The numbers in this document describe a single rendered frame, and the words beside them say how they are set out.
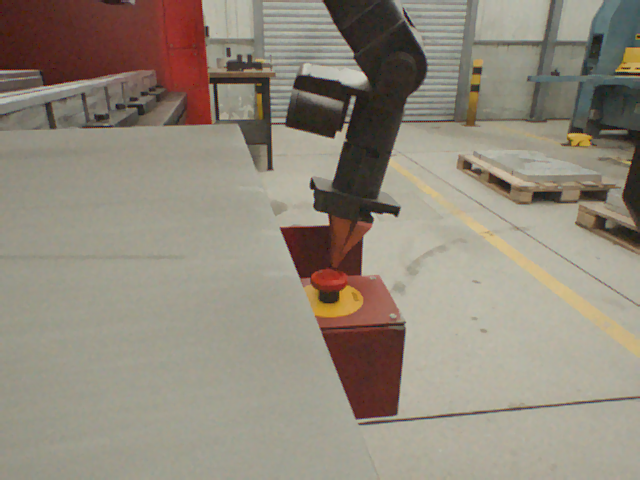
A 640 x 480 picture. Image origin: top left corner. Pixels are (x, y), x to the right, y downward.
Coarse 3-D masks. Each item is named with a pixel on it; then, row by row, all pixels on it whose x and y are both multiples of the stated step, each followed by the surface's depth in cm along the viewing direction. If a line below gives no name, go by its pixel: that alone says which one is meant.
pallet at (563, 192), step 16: (464, 160) 426; (480, 160) 409; (480, 176) 402; (496, 176) 378; (512, 176) 353; (512, 192) 340; (528, 192) 330; (544, 192) 355; (560, 192) 334; (576, 192) 333; (592, 192) 356; (608, 192) 335
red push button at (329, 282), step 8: (320, 272) 46; (328, 272) 46; (336, 272) 46; (312, 280) 46; (320, 280) 45; (328, 280) 45; (336, 280) 45; (344, 280) 45; (320, 288) 45; (328, 288) 45; (336, 288) 45; (320, 296) 46; (328, 296) 46; (336, 296) 46
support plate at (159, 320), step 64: (128, 128) 12; (192, 128) 12; (0, 192) 6; (64, 192) 6; (128, 192) 6; (192, 192) 6; (256, 192) 6; (0, 256) 4; (64, 256) 4; (128, 256) 4; (192, 256) 4; (256, 256) 4; (0, 320) 3; (64, 320) 3; (128, 320) 3; (192, 320) 3; (256, 320) 3; (0, 384) 2; (64, 384) 2; (128, 384) 2; (192, 384) 2; (256, 384) 2; (320, 384) 2; (0, 448) 2; (64, 448) 2; (128, 448) 2; (192, 448) 2; (256, 448) 2; (320, 448) 2
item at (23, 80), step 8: (0, 72) 116; (8, 72) 116; (16, 72) 117; (24, 72) 122; (32, 72) 128; (40, 72) 133; (0, 80) 108; (8, 80) 112; (16, 80) 116; (24, 80) 121; (32, 80) 126; (40, 80) 132; (0, 88) 107; (8, 88) 111; (16, 88) 116; (24, 88) 121; (32, 88) 126
